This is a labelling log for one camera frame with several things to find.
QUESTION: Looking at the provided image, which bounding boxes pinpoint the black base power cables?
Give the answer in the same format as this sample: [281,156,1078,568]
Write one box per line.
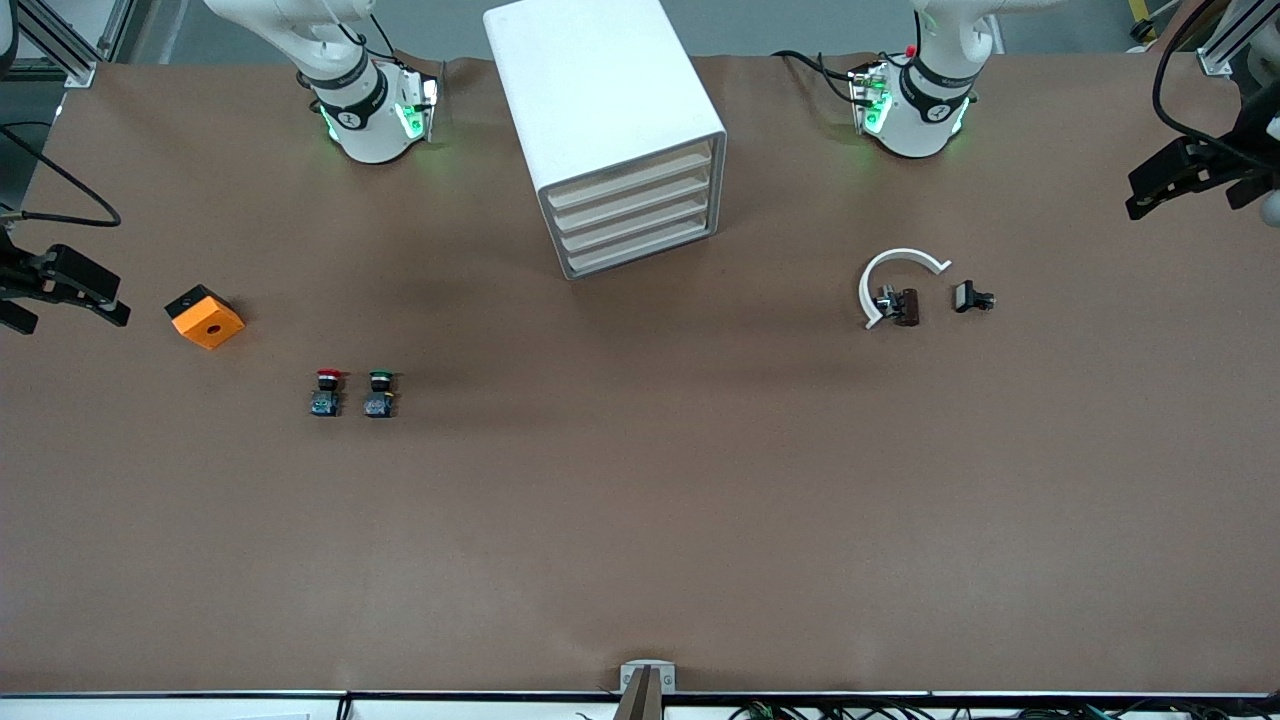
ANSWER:
[770,48,871,111]

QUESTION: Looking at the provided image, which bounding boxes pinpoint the grey curved background object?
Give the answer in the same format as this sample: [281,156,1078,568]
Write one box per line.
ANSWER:
[1238,50,1280,111]

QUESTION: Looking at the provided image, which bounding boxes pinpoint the grey metal bracket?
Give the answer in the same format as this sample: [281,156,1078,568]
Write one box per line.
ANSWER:
[619,660,677,696]

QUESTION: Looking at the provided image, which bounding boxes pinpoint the white cabinet drawer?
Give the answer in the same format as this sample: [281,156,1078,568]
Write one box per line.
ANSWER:
[548,143,714,211]
[553,172,714,233]
[566,215,714,276]
[560,195,714,256]

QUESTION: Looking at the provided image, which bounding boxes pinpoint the brown tapered post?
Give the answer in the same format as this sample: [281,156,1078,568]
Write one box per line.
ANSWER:
[612,668,669,720]

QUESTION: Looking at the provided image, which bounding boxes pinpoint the white curved plastic part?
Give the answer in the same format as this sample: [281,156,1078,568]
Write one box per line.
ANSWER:
[858,247,953,331]

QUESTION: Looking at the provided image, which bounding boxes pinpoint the orange button enclosure box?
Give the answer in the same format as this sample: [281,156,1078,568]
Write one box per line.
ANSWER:
[164,284,246,351]

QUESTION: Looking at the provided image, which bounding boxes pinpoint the white table edge rail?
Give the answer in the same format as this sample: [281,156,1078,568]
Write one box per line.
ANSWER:
[0,692,1280,720]

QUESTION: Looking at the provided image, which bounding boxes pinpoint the aluminium frame profile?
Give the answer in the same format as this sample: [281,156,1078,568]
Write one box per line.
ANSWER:
[15,0,101,89]
[1197,0,1280,78]

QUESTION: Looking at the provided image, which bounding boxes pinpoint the white drawer cabinet housing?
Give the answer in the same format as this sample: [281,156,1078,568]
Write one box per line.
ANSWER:
[483,0,728,281]

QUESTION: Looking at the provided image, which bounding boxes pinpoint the brown small electrical component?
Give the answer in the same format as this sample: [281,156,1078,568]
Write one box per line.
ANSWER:
[875,285,921,328]

